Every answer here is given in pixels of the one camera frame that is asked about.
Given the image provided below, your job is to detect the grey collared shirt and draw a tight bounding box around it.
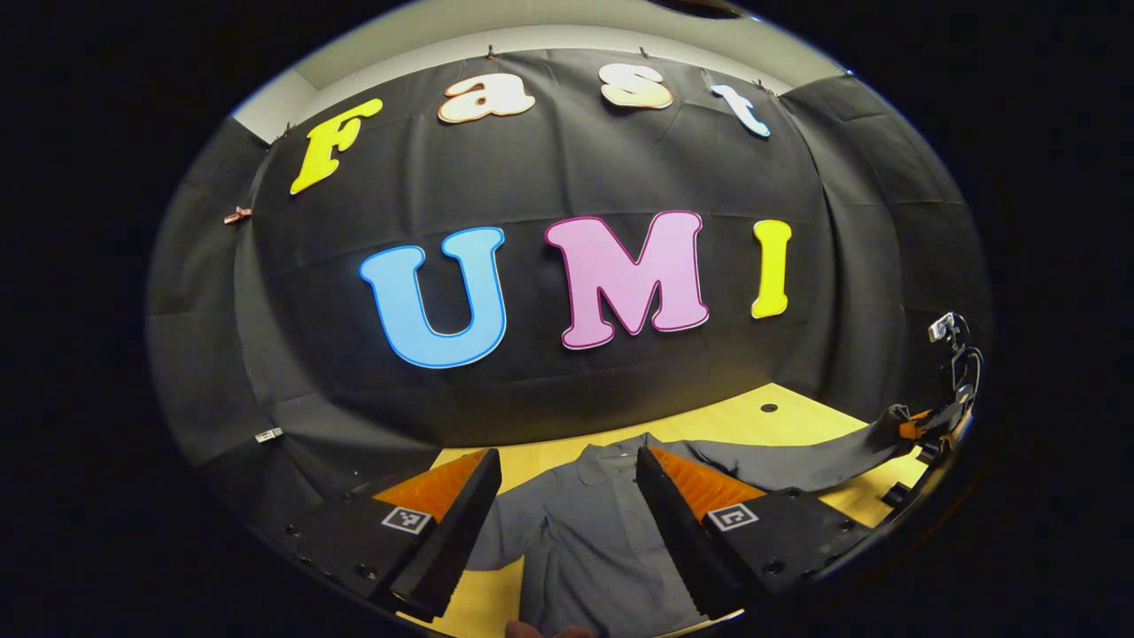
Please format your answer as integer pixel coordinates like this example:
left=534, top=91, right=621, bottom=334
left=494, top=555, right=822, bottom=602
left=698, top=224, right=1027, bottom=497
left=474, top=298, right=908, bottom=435
left=465, top=403, right=940, bottom=638

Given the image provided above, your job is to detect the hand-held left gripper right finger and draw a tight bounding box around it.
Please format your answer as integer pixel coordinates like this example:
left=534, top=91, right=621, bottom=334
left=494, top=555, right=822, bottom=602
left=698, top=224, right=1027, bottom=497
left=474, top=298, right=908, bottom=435
left=634, top=443, right=874, bottom=621

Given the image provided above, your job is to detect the black backdrop cloth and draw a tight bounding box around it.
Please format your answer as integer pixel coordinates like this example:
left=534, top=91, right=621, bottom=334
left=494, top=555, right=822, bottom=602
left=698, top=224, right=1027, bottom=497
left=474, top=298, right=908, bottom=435
left=146, top=49, right=990, bottom=533

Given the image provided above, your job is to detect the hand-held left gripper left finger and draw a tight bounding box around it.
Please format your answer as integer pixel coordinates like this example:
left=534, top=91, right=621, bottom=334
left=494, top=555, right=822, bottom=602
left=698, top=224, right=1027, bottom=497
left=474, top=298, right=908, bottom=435
left=283, top=447, right=503, bottom=623

